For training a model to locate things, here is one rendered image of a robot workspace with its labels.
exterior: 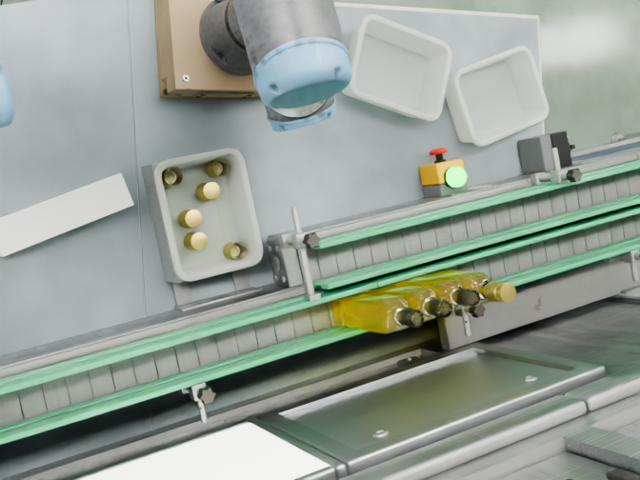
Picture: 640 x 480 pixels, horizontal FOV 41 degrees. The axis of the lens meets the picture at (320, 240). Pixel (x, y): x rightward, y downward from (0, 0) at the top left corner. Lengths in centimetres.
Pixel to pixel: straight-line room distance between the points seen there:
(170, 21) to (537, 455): 96
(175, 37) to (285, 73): 62
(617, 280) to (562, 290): 16
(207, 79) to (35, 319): 53
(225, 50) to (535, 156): 78
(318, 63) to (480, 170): 103
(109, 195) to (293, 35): 67
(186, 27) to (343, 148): 43
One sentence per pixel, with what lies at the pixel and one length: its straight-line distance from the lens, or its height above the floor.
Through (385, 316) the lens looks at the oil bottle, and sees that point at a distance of 147.
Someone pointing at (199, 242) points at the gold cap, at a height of 81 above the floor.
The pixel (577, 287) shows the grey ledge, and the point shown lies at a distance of 199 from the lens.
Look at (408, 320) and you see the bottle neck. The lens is 143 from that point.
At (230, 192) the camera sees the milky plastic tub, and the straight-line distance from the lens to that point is 168.
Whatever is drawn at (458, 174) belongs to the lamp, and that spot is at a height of 85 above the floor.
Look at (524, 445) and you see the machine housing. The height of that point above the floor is 141.
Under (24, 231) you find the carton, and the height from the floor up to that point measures 81.
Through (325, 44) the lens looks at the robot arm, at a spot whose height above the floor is 146.
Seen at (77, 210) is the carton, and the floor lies 81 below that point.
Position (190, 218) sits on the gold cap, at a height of 81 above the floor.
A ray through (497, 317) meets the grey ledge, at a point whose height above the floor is 88.
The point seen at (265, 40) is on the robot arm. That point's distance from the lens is 102.
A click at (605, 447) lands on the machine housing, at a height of 150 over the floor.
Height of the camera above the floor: 235
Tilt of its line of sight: 64 degrees down
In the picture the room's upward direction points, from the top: 90 degrees clockwise
